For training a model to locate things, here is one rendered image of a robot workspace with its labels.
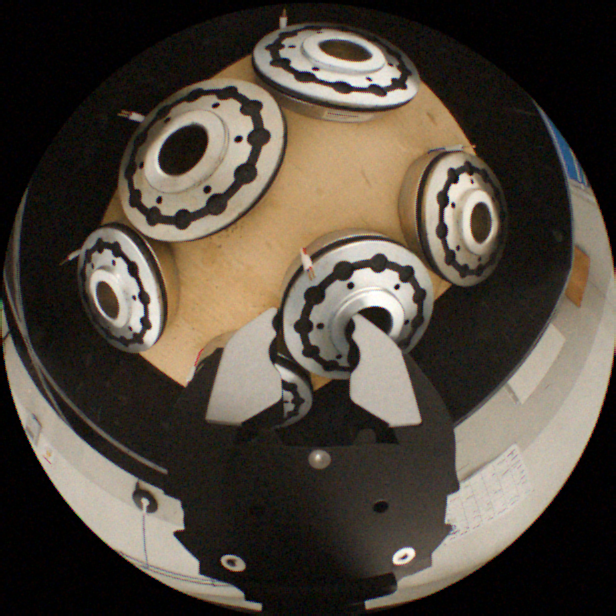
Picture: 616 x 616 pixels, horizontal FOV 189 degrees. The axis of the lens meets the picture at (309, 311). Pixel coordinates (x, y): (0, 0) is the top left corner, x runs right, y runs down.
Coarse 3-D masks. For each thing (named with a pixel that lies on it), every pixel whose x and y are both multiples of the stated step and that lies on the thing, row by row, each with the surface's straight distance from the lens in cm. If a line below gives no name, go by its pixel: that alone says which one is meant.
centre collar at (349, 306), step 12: (372, 288) 12; (348, 300) 11; (360, 300) 11; (372, 300) 12; (384, 300) 12; (396, 300) 12; (336, 312) 12; (348, 312) 12; (396, 312) 13; (336, 324) 12; (396, 324) 13; (336, 336) 12; (396, 336) 14; (336, 348) 13; (348, 348) 13
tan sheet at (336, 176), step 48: (432, 96) 21; (288, 144) 14; (336, 144) 14; (384, 144) 16; (432, 144) 18; (288, 192) 13; (336, 192) 14; (384, 192) 15; (240, 240) 14; (288, 240) 14; (192, 288) 16; (240, 288) 15; (192, 336) 19
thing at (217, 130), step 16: (192, 112) 12; (208, 112) 12; (176, 128) 12; (208, 128) 11; (224, 128) 11; (160, 144) 12; (208, 144) 11; (224, 144) 11; (144, 160) 13; (160, 160) 12; (208, 160) 11; (160, 176) 12; (176, 176) 11; (192, 176) 11; (208, 176) 11; (176, 192) 11
